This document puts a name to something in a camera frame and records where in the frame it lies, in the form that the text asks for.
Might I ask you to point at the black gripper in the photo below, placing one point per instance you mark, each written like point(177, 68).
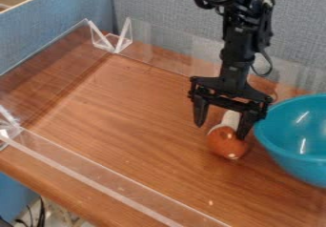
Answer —
point(213, 91)

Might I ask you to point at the brown toy mushroom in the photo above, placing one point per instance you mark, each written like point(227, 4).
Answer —
point(223, 140)

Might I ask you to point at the blue plastic bowl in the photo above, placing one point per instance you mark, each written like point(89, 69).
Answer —
point(292, 133)

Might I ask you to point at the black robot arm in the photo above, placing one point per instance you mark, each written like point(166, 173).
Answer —
point(247, 35)

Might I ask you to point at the clear acrylic back barrier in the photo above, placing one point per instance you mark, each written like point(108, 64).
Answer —
point(194, 56)

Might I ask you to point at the clear acrylic barrier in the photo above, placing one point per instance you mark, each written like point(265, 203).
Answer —
point(194, 56)
point(22, 43)
point(128, 191)

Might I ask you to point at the clear acrylic front barrier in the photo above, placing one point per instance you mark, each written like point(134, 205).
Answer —
point(128, 191)

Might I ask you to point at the clear acrylic left barrier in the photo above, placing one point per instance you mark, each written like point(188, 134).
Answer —
point(22, 43)

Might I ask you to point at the clear acrylic corner bracket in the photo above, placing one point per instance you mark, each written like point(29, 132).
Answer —
point(110, 42)

